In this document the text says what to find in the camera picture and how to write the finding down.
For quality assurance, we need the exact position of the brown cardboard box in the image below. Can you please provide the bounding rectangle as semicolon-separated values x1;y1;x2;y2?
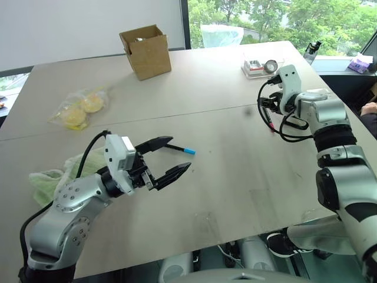
118;24;173;81

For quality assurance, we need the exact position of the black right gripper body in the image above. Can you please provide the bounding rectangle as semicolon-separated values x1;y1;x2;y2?
269;91;295;116

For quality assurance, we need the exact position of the pale blue plastic bag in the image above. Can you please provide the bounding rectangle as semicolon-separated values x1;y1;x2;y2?
200;24;245;48

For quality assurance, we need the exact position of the light green cloth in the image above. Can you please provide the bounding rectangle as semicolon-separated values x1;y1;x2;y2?
28;146;107;208

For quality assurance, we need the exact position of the thin white cable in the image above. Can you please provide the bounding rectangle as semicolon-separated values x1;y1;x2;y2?
222;241;246;268

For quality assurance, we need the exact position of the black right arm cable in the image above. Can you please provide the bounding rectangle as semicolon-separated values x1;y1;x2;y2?
257;77;315;143

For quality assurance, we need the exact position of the black pen with blue cap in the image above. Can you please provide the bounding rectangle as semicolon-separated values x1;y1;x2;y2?
164;143;197;155

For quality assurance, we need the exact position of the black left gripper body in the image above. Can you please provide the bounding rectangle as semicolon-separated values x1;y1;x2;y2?
127;152;157;192

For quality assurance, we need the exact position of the purple tissue pack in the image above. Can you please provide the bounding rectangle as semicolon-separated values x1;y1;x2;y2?
347;54;373;73

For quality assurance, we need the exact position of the clear plastic box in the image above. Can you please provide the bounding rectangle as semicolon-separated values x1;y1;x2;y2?
240;52;286;80

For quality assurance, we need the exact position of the black sneaker with white sole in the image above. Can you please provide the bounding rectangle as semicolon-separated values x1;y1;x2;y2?
266;232;314;259

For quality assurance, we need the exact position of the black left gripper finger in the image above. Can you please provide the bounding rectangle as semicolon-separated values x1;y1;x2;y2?
151;162;193;192
134;136;174;155

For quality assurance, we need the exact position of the bystander bare hand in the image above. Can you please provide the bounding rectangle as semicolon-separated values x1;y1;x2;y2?
360;101;377;117

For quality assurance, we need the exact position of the bystander grey trouser leg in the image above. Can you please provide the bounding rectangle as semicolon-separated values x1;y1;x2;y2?
286;222;359;255

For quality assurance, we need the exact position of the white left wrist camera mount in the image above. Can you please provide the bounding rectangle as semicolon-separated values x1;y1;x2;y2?
104;134;137;197

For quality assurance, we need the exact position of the grey rounded robot body shell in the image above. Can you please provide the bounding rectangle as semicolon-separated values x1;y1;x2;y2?
158;235;310;283

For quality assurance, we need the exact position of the black window frame post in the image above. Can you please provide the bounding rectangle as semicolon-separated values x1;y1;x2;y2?
179;0;192;50

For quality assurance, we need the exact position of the clear bag of yellow buns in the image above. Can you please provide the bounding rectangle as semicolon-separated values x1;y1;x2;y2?
47;84;110;131

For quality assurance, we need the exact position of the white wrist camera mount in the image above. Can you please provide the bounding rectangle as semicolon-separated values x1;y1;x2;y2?
104;134;137;197
276;64;303;115

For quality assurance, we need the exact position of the black pen with red cap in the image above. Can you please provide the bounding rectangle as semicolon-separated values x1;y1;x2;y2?
262;107;276;131

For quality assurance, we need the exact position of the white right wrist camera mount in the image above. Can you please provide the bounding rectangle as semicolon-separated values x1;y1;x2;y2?
276;64;303;115

